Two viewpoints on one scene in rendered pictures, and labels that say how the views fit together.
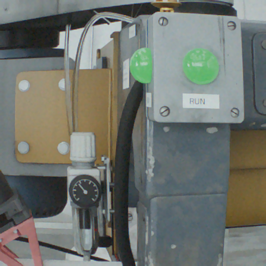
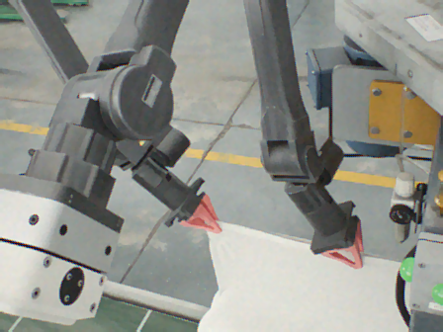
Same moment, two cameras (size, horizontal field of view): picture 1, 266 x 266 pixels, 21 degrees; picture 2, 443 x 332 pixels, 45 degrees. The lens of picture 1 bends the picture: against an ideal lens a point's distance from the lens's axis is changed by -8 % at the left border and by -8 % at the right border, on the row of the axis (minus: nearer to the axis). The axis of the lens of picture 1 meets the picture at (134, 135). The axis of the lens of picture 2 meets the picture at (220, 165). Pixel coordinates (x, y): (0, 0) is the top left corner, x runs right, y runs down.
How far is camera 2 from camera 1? 0.58 m
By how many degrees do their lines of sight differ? 48
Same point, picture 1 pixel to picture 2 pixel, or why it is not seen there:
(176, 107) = (423, 305)
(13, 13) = (365, 44)
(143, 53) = (407, 271)
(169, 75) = (421, 291)
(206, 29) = not seen: outside the picture
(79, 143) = (401, 186)
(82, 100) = (424, 107)
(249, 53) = not seen: outside the picture
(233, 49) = not seen: outside the picture
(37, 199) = (386, 150)
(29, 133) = (381, 122)
